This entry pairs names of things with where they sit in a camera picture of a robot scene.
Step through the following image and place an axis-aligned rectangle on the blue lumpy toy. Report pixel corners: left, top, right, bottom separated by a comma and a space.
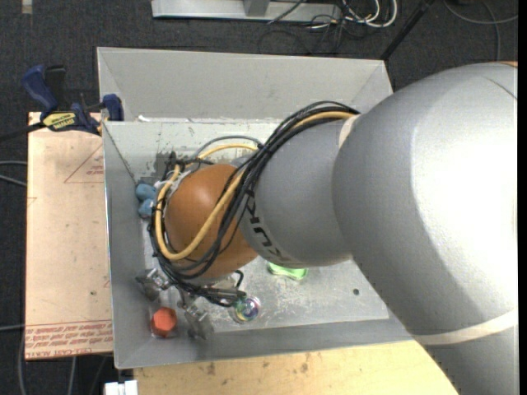
134, 182, 159, 220

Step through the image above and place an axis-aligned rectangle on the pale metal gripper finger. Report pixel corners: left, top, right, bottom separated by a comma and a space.
182, 302, 216, 341
134, 267, 169, 303

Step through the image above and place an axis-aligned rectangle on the green translucent object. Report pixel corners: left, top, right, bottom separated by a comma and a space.
266, 260, 310, 283

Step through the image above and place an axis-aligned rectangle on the grey metal bin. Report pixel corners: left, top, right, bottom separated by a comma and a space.
96, 46, 417, 370

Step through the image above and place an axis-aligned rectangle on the clear iridescent ball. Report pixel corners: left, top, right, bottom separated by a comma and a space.
228, 295, 263, 325

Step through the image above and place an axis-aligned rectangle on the brown cardboard board red print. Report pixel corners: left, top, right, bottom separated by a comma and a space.
24, 111, 114, 362

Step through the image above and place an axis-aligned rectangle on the red-orange hexagonal block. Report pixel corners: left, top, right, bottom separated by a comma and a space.
149, 306, 180, 339

